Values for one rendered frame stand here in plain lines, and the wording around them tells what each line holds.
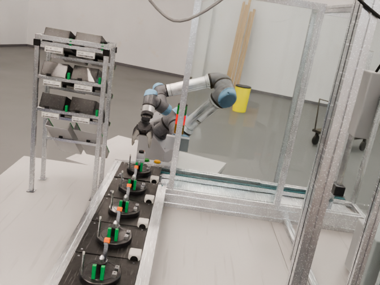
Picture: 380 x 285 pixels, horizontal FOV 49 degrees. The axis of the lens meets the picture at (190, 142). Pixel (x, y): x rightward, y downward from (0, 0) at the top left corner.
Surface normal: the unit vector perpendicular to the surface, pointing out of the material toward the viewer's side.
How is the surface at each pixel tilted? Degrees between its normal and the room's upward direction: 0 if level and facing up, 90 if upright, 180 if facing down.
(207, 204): 90
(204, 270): 0
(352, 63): 90
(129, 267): 0
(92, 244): 0
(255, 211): 90
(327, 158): 90
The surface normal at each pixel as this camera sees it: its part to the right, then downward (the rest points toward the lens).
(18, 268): 0.15, -0.95
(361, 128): -0.02, 0.29
